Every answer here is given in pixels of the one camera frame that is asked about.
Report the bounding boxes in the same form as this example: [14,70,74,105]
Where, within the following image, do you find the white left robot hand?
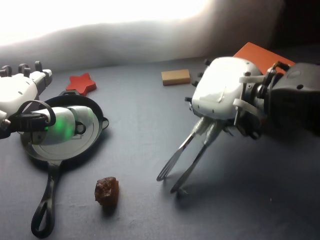
[0,60,95,146]

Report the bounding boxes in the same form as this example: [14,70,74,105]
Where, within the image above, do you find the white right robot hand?
[184,56,263,137]

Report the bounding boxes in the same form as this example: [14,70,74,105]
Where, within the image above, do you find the metal tongs with white tape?
[156,117,226,196]

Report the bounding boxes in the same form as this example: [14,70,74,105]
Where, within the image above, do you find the brown rock piece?
[94,176,120,207]

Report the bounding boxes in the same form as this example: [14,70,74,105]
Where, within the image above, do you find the small black frying pan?
[19,91,110,239]

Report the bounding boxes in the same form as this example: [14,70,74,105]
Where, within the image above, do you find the beige wooden block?
[161,69,191,87]

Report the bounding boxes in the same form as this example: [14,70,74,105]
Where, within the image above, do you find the large orange foam block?
[232,41,296,76]

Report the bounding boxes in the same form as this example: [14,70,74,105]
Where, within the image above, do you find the red star block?
[65,72,98,97]

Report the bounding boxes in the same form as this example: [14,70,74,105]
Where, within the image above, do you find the grey table cloth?
[0,56,320,240]

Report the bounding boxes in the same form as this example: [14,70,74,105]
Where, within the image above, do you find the white backdrop cloth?
[0,0,286,73]

